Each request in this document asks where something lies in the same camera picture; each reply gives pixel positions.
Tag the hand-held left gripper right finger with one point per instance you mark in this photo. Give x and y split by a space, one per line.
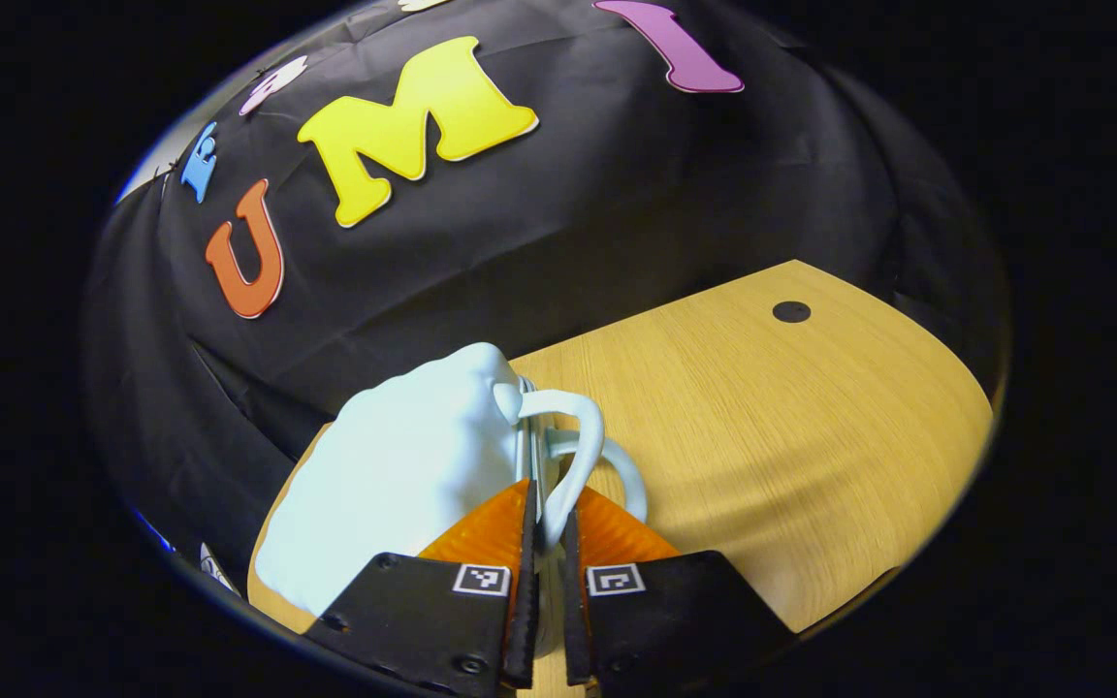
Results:
575 620

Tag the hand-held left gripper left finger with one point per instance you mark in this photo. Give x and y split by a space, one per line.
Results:
523 620

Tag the white printed tag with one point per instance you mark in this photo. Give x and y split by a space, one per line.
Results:
214 567

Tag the black backdrop cloth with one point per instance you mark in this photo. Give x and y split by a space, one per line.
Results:
617 194

